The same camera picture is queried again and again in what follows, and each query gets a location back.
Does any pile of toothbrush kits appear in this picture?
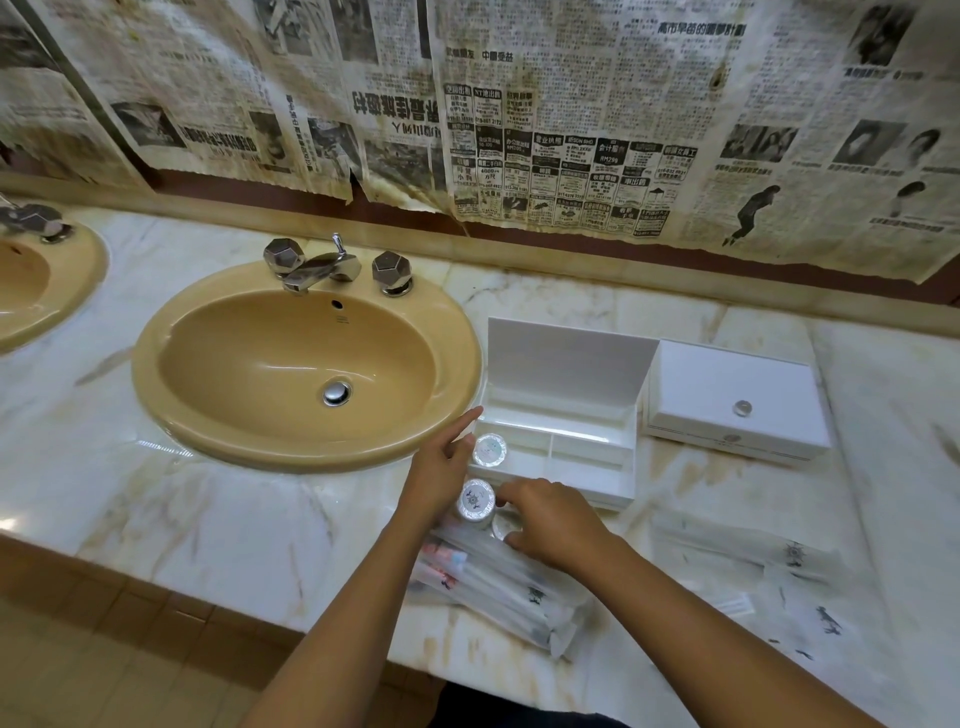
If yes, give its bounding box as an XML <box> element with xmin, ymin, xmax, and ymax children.
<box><xmin>408</xmin><ymin>524</ymin><xmax>594</xmax><ymax>661</ymax></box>

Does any person's dark clothing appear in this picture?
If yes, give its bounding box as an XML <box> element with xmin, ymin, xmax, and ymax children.
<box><xmin>434</xmin><ymin>680</ymin><xmax>631</xmax><ymax>728</ymax></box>

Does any yellowed newspaper sheet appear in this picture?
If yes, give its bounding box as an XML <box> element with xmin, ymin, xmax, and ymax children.
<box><xmin>427</xmin><ymin>0</ymin><xmax>751</xmax><ymax>245</ymax></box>
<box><xmin>0</xmin><ymin>3</ymin><xmax>155</xmax><ymax>193</ymax></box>
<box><xmin>678</xmin><ymin>0</ymin><xmax>960</xmax><ymax>286</ymax></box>
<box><xmin>33</xmin><ymin>0</ymin><xmax>455</xmax><ymax>219</ymax></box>

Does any small round white jar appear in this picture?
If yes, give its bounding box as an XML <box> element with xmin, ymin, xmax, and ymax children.
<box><xmin>457</xmin><ymin>478</ymin><xmax>498</xmax><ymax>523</ymax></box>

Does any person's right hand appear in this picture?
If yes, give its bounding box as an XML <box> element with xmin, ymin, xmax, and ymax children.
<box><xmin>496</xmin><ymin>478</ymin><xmax>626</xmax><ymax>576</ymax></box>

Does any person's left hand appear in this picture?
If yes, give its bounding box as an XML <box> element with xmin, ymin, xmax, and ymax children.
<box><xmin>401</xmin><ymin>406</ymin><xmax>487</xmax><ymax>526</ymax></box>

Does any chrome faceted faucet knob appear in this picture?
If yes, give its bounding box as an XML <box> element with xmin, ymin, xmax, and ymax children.
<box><xmin>371</xmin><ymin>250</ymin><xmax>416</xmax><ymax>299</ymax></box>
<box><xmin>263</xmin><ymin>237</ymin><xmax>307</xmax><ymax>280</ymax></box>
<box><xmin>0</xmin><ymin>196</ymin><xmax>76</xmax><ymax>245</ymax></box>

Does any chrome faucet spout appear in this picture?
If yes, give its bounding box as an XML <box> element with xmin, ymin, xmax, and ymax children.
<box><xmin>282</xmin><ymin>232</ymin><xmax>364</xmax><ymax>296</ymax></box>

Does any white box with round knob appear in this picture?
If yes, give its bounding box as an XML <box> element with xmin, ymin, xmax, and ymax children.
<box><xmin>643</xmin><ymin>338</ymin><xmax>834</xmax><ymax>463</ymax></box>
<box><xmin>467</xmin><ymin>316</ymin><xmax>661</xmax><ymax>514</ymax></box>

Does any beige oval sink basin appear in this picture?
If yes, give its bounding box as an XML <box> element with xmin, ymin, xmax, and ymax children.
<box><xmin>131</xmin><ymin>260</ymin><xmax>484</xmax><ymax>474</ymax></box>
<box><xmin>0</xmin><ymin>221</ymin><xmax>112</xmax><ymax>355</ymax></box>

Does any person's left forearm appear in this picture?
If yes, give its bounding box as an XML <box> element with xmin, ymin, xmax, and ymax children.
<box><xmin>239</xmin><ymin>503</ymin><xmax>445</xmax><ymax>728</ymax></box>

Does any person's right forearm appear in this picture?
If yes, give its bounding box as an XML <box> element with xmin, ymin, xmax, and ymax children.
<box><xmin>581</xmin><ymin>536</ymin><xmax>886</xmax><ymax>728</ymax></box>

